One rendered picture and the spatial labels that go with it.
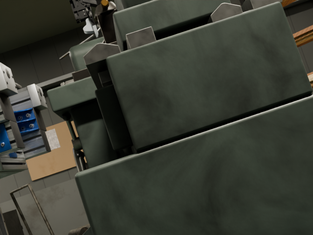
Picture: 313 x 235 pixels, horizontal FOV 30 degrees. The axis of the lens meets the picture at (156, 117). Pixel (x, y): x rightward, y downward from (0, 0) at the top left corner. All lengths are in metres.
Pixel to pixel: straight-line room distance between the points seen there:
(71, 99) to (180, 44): 0.62
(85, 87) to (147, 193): 0.64
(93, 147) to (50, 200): 7.58
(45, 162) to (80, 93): 7.59
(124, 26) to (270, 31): 0.24
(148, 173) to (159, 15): 0.27
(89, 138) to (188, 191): 0.65
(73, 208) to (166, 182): 8.14
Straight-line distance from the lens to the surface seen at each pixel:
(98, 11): 1.73
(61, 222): 9.09
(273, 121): 0.95
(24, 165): 2.30
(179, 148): 0.92
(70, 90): 1.52
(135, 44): 0.94
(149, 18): 1.00
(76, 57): 2.49
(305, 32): 5.93
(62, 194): 9.06
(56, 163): 9.05
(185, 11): 1.01
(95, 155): 1.52
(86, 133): 1.53
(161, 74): 0.93
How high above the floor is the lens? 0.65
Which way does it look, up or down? 5 degrees up
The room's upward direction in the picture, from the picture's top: 19 degrees counter-clockwise
